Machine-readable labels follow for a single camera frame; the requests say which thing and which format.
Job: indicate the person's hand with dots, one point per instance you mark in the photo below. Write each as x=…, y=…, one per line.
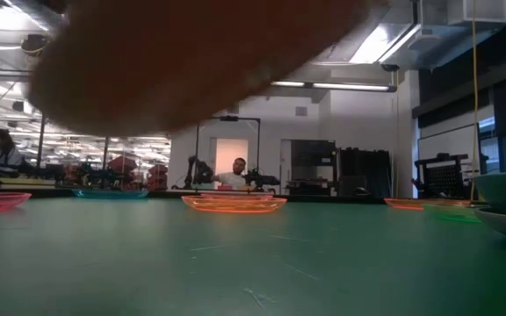
x=182, y=57

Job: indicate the black overhead camera frame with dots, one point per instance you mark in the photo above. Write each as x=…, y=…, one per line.
x=229, y=119

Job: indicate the dark shelf unit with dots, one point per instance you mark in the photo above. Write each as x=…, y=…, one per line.
x=313, y=164

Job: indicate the black perforated cart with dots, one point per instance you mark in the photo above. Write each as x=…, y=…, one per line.
x=444, y=175

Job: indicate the blue transparent plastic plate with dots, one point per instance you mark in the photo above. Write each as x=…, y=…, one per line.
x=110, y=193

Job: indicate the green transparent plastic plate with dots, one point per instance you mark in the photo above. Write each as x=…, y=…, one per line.
x=453, y=213

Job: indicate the black cabinet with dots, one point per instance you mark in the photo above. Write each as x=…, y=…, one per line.
x=365, y=171

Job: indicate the orange transparent plastic plate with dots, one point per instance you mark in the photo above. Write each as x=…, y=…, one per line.
x=411, y=203
x=234, y=204

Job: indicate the long ceiling light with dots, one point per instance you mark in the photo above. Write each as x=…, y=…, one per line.
x=336, y=85

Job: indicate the black background robot arm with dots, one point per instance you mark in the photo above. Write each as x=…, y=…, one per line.
x=262, y=179
x=198, y=172

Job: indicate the person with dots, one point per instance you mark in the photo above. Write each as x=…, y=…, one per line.
x=234, y=175
x=2, y=153

